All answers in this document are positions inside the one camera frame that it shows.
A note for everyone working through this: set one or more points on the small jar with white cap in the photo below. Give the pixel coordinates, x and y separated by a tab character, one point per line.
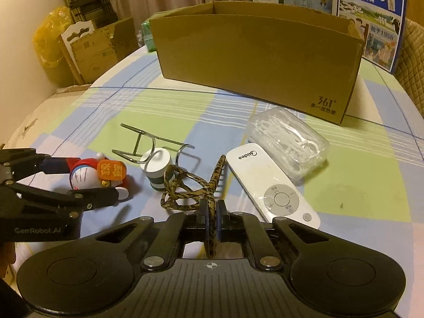
155	169

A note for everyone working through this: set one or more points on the quilted beige chair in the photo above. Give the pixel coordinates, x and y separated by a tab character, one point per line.
412	69

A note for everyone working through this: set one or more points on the green tissue pack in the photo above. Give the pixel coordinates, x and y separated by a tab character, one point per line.
149	36

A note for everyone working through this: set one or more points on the clear box of floss picks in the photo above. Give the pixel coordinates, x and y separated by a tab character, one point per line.
288	142

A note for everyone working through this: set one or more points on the dark blue milk carton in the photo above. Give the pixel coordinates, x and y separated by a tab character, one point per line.
374	16

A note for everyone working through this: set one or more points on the yellow plastic bag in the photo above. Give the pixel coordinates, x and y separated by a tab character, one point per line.
49	46

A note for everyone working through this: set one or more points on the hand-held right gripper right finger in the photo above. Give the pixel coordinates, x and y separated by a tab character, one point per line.
220	215

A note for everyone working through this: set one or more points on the white remote control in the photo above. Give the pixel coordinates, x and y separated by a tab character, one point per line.
261	179

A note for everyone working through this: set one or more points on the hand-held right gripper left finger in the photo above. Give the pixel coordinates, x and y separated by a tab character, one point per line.
202	212

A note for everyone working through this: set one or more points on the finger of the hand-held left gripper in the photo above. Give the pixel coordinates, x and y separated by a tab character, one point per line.
96	197
29	162

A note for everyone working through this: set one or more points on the person's left hand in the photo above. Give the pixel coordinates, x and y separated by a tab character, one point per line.
6	258

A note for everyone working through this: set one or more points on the brown cardboard box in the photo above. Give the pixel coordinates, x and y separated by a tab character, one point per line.
251	66

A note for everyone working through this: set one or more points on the blue and red cat figure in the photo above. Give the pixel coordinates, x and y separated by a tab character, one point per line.
86	175

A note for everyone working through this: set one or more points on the black folding cart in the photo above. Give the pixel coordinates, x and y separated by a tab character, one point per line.
89	0

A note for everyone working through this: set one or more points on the white cardboard cutout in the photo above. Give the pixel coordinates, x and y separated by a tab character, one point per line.
74	33

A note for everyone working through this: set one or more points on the leopard print hair clip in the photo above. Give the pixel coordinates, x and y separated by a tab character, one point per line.
185	193

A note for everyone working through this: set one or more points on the open cardboard carton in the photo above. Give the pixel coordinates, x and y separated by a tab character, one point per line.
106	49

